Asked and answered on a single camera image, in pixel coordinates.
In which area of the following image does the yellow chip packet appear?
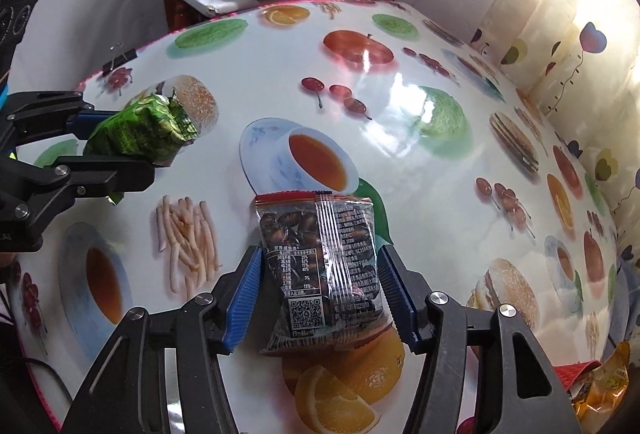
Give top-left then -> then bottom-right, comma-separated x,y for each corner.
572,341 -> 632,422

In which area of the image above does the blue cloth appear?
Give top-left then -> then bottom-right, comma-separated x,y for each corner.
607,234 -> 640,350

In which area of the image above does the dark chestnut packet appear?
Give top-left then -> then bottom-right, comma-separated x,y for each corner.
254,190 -> 393,356

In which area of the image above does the green snack packet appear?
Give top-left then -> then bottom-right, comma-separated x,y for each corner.
82,89 -> 201,206

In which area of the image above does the black binder clip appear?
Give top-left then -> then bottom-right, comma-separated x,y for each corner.
101,41 -> 138,76

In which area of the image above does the red plastic basket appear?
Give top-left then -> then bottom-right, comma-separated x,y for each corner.
552,360 -> 606,395

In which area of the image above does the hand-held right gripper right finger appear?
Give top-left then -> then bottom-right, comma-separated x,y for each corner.
377,246 -> 583,434

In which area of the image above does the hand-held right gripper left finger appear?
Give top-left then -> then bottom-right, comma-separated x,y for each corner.
60,245 -> 265,434

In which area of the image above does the heart print curtain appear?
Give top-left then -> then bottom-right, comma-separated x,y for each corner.
470,0 -> 640,265

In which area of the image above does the food print tablecloth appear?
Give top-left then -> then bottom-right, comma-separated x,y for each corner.
7,0 -> 631,434

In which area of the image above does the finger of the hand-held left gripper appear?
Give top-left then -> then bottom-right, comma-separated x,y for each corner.
0,154 -> 156,226
5,90 -> 121,145

